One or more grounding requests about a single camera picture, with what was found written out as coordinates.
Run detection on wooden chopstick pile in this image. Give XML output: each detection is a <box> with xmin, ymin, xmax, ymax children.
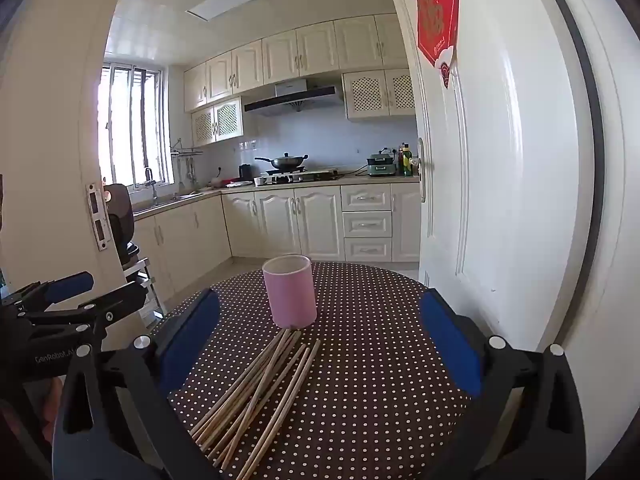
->
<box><xmin>215</xmin><ymin>330</ymin><xmax>300</xmax><ymax>468</ymax></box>
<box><xmin>193</xmin><ymin>330</ymin><xmax>293</xmax><ymax>451</ymax></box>

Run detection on kitchen faucet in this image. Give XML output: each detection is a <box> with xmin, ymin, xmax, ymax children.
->
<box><xmin>144</xmin><ymin>166</ymin><xmax>158</xmax><ymax>206</ymax></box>

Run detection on person's left hand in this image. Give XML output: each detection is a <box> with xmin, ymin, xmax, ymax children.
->
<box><xmin>1</xmin><ymin>377</ymin><xmax>63</xmax><ymax>443</ymax></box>

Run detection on metal shelf rack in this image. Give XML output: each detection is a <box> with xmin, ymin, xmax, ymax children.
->
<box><xmin>122</xmin><ymin>258</ymin><xmax>167</xmax><ymax>328</ymax></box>

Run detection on door strike plate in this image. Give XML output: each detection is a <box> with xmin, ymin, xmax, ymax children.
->
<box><xmin>86</xmin><ymin>182</ymin><xmax>112</xmax><ymax>252</ymax></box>

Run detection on brown polka dot tablecloth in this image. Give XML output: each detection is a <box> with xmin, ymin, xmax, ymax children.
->
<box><xmin>169</xmin><ymin>262</ymin><xmax>471</xmax><ymax>479</ymax></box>

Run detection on window with bars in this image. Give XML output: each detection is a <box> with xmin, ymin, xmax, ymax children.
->
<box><xmin>98</xmin><ymin>62</ymin><xmax>174</xmax><ymax>190</ymax></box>

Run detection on pink cylindrical utensil holder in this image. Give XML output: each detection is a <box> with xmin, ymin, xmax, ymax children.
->
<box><xmin>262</xmin><ymin>255</ymin><xmax>317</xmax><ymax>330</ymax></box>

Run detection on black electric kettle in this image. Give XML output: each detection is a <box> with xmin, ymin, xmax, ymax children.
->
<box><xmin>239</xmin><ymin>164</ymin><xmax>254</xmax><ymax>181</ymax></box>

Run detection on gas stove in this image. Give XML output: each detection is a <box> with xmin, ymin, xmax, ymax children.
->
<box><xmin>262</xmin><ymin>169</ymin><xmax>340</xmax><ymax>185</ymax></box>

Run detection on black wok with lid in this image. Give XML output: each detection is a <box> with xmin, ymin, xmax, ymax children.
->
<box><xmin>256</xmin><ymin>153</ymin><xmax>308</xmax><ymax>171</ymax></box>

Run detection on lower cream cabinets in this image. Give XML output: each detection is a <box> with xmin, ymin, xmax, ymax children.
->
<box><xmin>134</xmin><ymin>178</ymin><xmax>421</xmax><ymax>302</ymax></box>

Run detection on cream cabinets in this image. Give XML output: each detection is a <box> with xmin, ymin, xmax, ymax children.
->
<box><xmin>134</xmin><ymin>178</ymin><xmax>421</xmax><ymax>302</ymax></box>
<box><xmin>183</xmin><ymin>13</ymin><xmax>416</xmax><ymax>148</ymax></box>

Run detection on white door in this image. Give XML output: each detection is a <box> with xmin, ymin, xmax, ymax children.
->
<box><xmin>380</xmin><ymin>0</ymin><xmax>640</xmax><ymax>411</ymax></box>

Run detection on green bottle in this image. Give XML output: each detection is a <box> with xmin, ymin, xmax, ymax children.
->
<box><xmin>402</xmin><ymin>143</ymin><xmax>413</xmax><ymax>177</ymax></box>

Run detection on green electric cooker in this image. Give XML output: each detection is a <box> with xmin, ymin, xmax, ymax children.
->
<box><xmin>367</xmin><ymin>150</ymin><xmax>397</xmax><ymax>177</ymax></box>

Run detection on range hood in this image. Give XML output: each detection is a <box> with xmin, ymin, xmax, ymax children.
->
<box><xmin>244</xmin><ymin>79</ymin><xmax>344</xmax><ymax>116</ymax></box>

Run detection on ceiling light panel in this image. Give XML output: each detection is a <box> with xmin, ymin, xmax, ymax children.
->
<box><xmin>186</xmin><ymin>0</ymin><xmax>254</xmax><ymax>22</ymax></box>

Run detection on upper cream cabinets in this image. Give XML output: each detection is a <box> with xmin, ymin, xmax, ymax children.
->
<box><xmin>183</xmin><ymin>13</ymin><xmax>416</xmax><ymax>148</ymax></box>

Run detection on red fu paper decoration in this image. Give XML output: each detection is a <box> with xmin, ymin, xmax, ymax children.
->
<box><xmin>416</xmin><ymin>0</ymin><xmax>459</xmax><ymax>89</ymax></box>

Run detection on wall utensil rack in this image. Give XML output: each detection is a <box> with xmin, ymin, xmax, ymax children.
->
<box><xmin>170</xmin><ymin>138</ymin><xmax>203</xmax><ymax>182</ymax></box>

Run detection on silver door handle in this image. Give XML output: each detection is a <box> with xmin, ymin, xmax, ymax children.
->
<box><xmin>418</xmin><ymin>136</ymin><xmax>433</xmax><ymax>205</ymax></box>

